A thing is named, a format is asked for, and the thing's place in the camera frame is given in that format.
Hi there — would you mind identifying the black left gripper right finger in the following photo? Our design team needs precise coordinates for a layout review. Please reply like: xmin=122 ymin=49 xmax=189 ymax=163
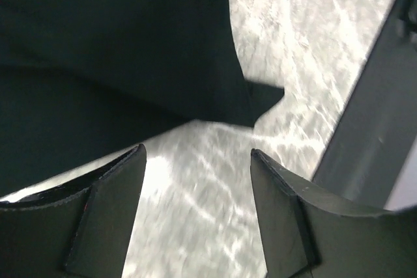
xmin=250 ymin=149 xmax=416 ymax=278

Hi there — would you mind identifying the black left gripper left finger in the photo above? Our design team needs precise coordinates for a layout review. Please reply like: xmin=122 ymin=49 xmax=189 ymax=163
xmin=1 ymin=145 xmax=147 ymax=277

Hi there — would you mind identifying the black t shirt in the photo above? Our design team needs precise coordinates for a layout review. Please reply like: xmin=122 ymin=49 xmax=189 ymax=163
xmin=1 ymin=0 xmax=284 ymax=195

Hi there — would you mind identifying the black base crossbar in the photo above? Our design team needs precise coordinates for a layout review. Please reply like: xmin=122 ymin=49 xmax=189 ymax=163
xmin=313 ymin=0 xmax=416 ymax=208

